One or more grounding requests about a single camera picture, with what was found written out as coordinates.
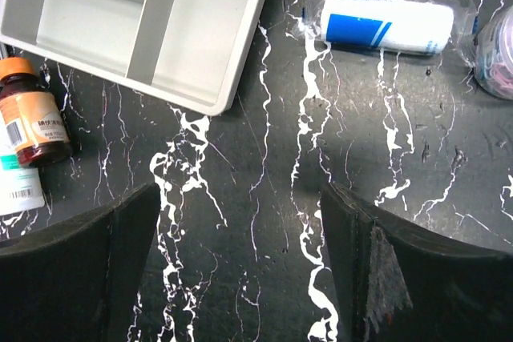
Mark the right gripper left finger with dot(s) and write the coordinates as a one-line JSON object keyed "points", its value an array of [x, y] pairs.
{"points": [[77, 280]]}

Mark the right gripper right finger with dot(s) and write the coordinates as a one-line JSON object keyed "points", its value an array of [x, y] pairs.
{"points": [[397, 281]]}

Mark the white medicine bottle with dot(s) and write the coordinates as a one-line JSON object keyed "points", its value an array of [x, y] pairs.
{"points": [[21, 188]]}

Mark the brown syrup bottle orange cap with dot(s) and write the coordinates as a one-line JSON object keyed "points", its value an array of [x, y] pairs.
{"points": [[34, 124]]}

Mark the clear plastic round container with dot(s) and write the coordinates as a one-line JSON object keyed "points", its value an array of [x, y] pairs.
{"points": [[493, 63]]}

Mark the grey divided tray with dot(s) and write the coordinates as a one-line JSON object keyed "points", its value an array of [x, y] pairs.
{"points": [[187, 52]]}

